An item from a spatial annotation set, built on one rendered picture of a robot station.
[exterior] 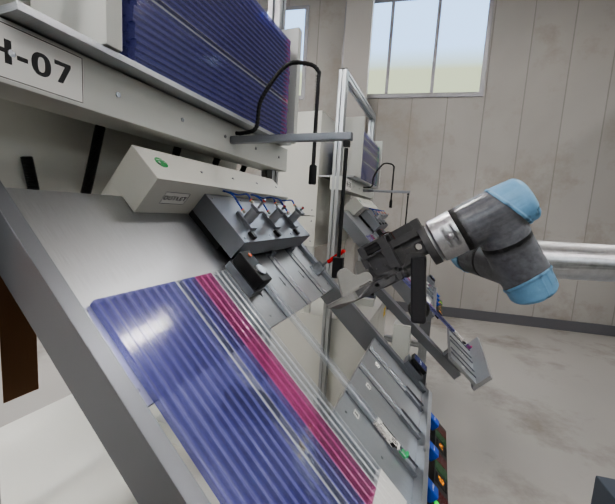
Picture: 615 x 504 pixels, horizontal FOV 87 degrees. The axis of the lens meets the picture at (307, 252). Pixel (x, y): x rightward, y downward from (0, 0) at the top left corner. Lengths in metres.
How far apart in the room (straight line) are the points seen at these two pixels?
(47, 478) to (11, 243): 0.59
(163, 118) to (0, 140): 0.24
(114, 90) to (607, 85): 4.83
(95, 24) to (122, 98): 0.09
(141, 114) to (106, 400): 0.43
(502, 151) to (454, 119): 0.66
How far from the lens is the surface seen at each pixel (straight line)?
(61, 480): 0.94
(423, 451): 0.79
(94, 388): 0.42
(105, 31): 0.58
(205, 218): 0.69
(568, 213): 4.72
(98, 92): 0.59
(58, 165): 0.73
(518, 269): 0.59
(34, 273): 0.46
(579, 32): 5.09
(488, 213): 0.56
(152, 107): 0.65
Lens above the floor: 1.19
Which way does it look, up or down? 7 degrees down
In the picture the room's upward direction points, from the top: 3 degrees clockwise
